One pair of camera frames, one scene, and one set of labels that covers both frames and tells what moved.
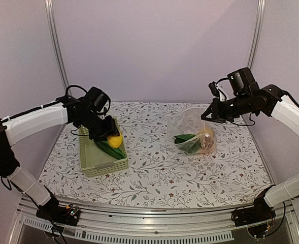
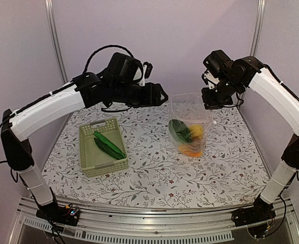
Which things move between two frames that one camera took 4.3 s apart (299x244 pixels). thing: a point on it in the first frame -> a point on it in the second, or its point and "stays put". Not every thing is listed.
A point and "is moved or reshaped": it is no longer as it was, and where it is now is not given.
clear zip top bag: x=189 y=132 is moved or reshaped
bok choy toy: x=189 y=143 -> x=179 y=130
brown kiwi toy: x=207 y=143 -> x=196 y=140
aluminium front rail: x=214 y=224 stays put
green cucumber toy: x=117 y=153 stays put
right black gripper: x=217 y=116 -> x=209 y=103
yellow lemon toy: x=115 y=141 -> x=196 y=130
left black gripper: x=111 y=130 -> x=152 y=97
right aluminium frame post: x=258 y=32 stays put
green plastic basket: x=95 y=161 stays put
